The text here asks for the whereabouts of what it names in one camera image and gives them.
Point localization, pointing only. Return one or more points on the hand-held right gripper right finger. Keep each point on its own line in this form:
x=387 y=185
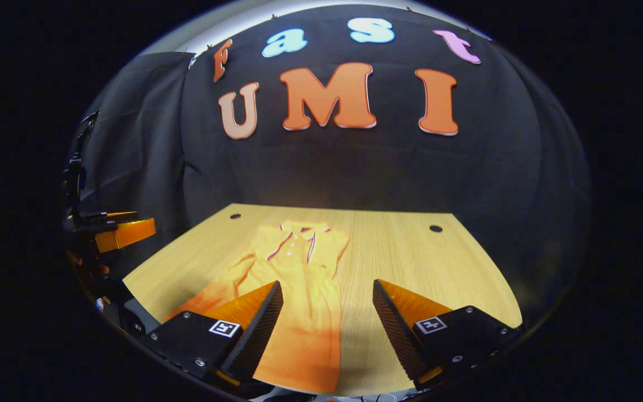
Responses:
x=394 y=329

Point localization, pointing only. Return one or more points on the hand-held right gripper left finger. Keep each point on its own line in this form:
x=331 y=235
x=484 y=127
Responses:
x=257 y=335

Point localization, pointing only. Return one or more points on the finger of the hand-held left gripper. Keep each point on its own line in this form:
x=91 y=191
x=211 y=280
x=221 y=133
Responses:
x=123 y=215
x=129 y=234

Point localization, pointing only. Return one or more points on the orange T-shirt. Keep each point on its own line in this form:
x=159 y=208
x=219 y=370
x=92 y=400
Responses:
x=305 y=312

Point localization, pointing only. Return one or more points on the creased black cloth panel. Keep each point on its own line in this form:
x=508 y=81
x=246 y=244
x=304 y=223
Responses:
x=137 y=139

